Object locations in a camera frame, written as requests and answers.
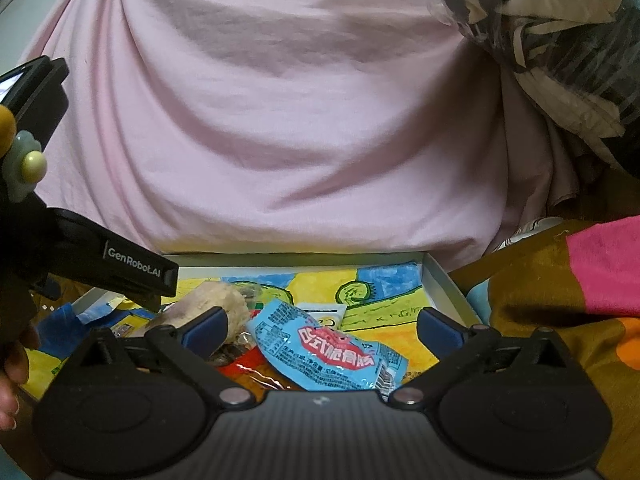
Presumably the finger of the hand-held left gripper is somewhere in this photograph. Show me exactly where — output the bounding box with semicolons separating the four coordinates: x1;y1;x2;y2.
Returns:
112;282;164;312

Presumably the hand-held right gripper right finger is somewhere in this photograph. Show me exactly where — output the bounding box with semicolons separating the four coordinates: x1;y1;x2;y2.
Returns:
387;306;577;408

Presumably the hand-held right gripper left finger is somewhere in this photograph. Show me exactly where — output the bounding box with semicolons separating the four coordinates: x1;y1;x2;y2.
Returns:
64;306;256;408

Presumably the rice cracker packet yellow label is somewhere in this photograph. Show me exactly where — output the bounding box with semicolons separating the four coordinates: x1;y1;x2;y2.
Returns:
110;280;252;362

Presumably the grey shallow box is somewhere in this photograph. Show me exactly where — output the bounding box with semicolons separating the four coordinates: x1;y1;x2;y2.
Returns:
20;251;485;402

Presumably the red snack packet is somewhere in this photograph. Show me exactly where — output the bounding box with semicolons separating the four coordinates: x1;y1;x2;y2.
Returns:
217;355;302;392

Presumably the white portrait snack packet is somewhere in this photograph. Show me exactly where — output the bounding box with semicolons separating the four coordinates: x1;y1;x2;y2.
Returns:
295;305;347;331

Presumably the light blue snack packet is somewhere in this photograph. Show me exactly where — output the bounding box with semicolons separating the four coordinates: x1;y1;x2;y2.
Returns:
245;299;409;392

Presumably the person's left hand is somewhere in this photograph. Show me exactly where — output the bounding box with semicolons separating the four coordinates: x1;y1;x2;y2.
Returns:
0;324;42;432

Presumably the flower and bead charm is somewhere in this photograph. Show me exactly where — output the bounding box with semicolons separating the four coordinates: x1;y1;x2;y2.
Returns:
0;105;49;204

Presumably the colourful striped cartoon blanket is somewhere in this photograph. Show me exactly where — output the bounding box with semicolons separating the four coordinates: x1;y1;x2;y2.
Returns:
450;215;640;480

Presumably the white printed cloth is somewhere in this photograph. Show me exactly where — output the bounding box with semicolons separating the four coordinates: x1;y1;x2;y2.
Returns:
495;217;566;252

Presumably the pink sheet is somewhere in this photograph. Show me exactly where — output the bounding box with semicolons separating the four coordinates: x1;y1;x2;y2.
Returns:
15;0;582;272

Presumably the clear bag of clothes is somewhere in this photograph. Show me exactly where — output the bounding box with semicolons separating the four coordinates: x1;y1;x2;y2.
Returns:
429;0;640;177

